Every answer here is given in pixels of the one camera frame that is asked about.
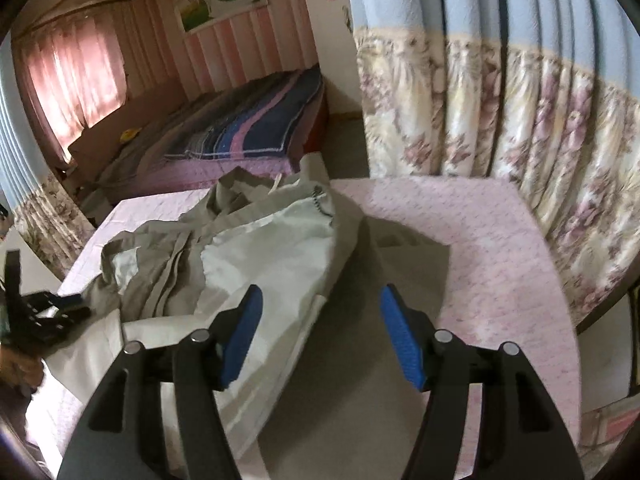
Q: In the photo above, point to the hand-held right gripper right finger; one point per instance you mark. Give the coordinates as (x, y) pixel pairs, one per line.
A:
(400, 335)

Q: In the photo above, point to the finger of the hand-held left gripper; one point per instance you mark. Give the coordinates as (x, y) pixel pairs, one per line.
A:
(75, 315)
(71, 299)

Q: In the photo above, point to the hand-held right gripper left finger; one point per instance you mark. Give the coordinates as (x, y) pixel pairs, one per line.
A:
(245, 330)

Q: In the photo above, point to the khaki coat with white lining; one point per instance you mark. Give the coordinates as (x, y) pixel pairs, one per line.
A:
(165, 270)

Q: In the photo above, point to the person's left forearm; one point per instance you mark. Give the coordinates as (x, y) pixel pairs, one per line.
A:
(17, 372)

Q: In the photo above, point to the bed with pink floral sheet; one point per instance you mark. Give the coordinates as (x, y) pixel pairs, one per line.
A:
(500, 270)

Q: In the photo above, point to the brown covered bed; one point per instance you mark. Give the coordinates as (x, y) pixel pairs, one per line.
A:
(150, 160)

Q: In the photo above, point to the yellow toy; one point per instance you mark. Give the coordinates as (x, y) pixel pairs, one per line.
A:
(129, 135)

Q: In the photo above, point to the striped blue pink blanket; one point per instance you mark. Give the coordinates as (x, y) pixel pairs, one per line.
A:
(250, 120)

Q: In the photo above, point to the pink curtain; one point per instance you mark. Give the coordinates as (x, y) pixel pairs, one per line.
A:
(70, 75)

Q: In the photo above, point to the white wardrobe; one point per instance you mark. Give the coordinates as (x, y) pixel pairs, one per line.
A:
(330, 50)

